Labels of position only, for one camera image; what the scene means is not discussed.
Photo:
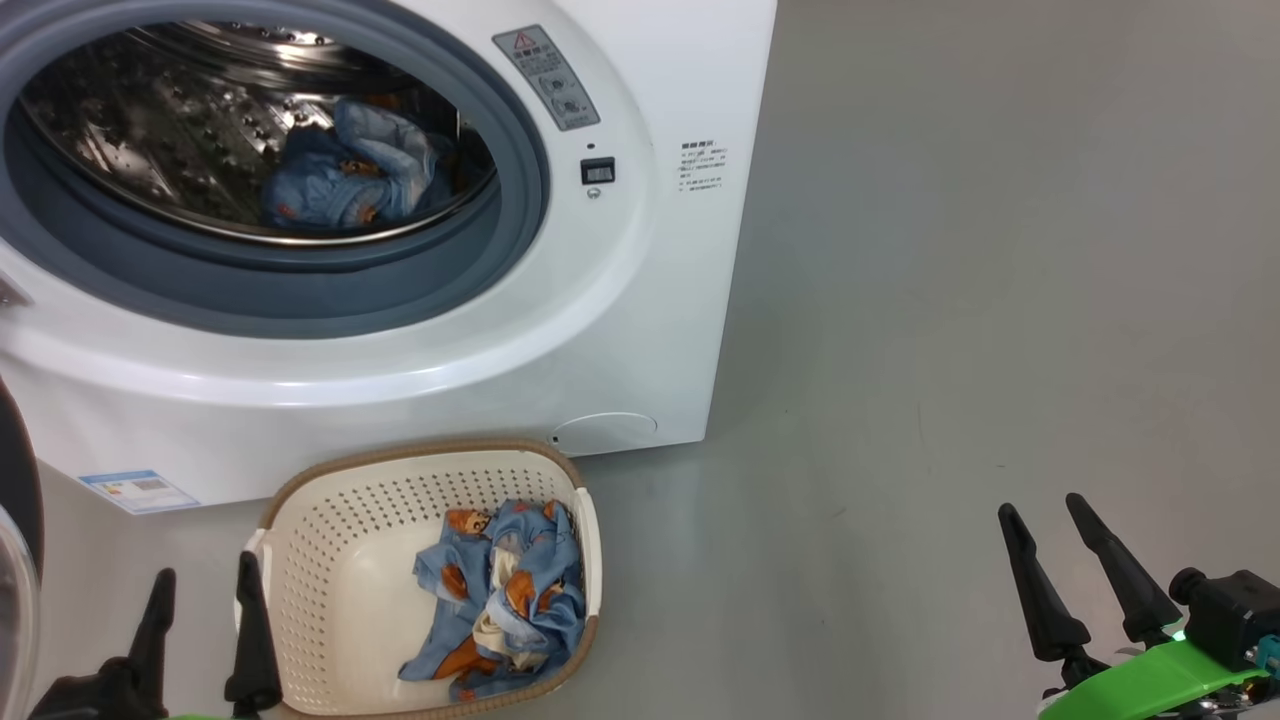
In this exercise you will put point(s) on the right gripper green-banded body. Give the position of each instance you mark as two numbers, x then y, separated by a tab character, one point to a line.
1150	682

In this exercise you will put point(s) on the left gripper green-banded body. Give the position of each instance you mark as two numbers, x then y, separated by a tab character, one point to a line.
200	717

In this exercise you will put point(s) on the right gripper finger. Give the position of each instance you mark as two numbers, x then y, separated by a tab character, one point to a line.
1135	600
1045	610

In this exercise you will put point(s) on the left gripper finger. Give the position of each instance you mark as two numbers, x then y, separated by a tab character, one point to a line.
155	650
252	660

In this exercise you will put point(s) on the dark round glass washer door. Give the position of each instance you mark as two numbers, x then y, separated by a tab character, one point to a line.
20	470

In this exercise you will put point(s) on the blue bear-print garment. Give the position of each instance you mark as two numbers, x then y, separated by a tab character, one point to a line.
530	600
340	180

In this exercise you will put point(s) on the cream perforated laundry basket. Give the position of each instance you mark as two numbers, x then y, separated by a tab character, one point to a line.
340	600

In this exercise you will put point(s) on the grey rubber door gasket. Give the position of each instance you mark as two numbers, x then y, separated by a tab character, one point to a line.
300	290

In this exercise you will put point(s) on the white front-load washing machine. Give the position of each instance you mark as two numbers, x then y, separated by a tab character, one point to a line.
650	300

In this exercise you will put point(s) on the black door lock socket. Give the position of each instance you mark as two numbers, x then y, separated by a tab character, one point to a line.
598	171

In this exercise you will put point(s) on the blue white energy label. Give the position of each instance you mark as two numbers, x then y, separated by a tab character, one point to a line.
135	490

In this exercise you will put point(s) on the round white filter cover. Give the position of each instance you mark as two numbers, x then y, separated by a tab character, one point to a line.
605	433

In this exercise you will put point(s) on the perforated steel washer drum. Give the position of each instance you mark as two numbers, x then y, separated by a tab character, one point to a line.
150	130

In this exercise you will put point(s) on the grey warning label sticker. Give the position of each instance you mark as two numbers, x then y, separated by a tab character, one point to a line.
548	78

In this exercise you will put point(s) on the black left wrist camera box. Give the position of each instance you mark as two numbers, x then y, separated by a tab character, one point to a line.
80	700

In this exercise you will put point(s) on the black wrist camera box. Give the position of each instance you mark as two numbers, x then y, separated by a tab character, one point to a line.
80	700
1230	610

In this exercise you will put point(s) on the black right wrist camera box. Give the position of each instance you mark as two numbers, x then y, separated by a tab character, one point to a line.
1230	610

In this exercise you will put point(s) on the teal right camera connector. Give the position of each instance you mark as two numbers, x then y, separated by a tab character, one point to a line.
1270	650

